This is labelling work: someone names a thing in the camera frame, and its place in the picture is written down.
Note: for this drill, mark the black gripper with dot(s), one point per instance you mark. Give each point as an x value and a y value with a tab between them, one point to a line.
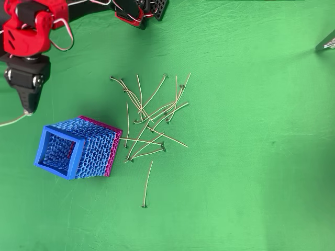
24	68

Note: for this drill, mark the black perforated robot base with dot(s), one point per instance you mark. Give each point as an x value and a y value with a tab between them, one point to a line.
161	9

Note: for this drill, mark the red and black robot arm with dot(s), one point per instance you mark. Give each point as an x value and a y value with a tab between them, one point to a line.
23	39

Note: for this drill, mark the blue and magenta lattice basket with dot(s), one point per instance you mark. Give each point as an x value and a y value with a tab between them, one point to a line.
76	157

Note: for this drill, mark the green cloth backdrop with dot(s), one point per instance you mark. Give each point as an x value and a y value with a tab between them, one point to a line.
235	157

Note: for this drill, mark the silver metal stand pole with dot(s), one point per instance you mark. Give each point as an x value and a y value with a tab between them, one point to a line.
327	39

